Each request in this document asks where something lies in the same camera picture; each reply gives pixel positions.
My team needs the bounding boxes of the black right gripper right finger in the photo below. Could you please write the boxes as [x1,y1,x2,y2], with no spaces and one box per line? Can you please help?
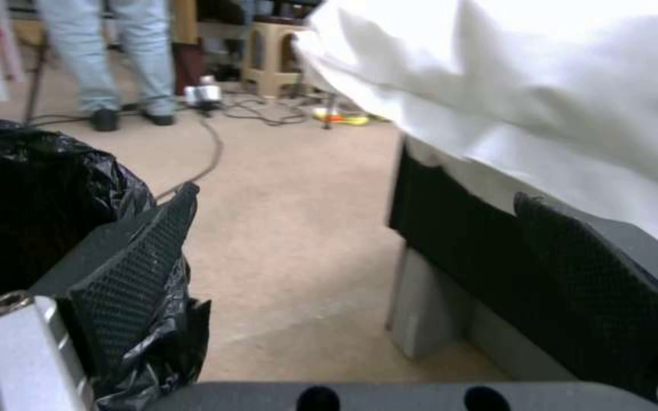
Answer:
[512,191,658,403]

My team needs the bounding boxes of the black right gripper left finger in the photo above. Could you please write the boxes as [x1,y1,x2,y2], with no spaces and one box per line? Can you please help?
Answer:
[0,182,200,411]

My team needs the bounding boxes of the trash bin with black bag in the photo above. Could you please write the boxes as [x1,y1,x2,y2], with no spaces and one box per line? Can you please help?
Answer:
[0,112,214,411]

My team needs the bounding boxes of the silver device on floor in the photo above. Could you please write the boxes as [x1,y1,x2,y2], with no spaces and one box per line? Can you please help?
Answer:
[183,75,226,117]

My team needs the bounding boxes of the yellow and orange floor item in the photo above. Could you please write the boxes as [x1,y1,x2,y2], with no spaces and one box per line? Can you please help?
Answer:
[311,106,371,128]

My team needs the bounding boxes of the black tripod leg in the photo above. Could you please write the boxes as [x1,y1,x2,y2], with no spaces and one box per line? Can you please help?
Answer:
[22,42,51,126]

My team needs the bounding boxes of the dark red cloth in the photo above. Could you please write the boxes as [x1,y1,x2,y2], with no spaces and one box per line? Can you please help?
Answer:
[172,40,209,98]

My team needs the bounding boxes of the person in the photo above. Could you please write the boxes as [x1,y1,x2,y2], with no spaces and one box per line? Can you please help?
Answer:
[35,0,179,132]

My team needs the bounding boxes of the white bed sheet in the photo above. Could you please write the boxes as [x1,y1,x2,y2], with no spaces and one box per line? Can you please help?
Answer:
[291,0,658,251]

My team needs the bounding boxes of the beige plastic stool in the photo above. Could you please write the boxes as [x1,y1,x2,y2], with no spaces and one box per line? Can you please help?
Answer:
[240,18,318,100]

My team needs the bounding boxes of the thick black floor cable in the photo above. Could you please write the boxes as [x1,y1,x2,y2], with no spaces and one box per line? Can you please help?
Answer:
[19,102,223,203]

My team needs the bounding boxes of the tangled thin black cables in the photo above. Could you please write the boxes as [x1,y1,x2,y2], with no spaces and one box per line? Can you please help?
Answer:
[220,95,322,128]

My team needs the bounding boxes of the wooden furniture post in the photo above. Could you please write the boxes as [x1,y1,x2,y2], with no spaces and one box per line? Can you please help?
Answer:
[176,0,201,45]

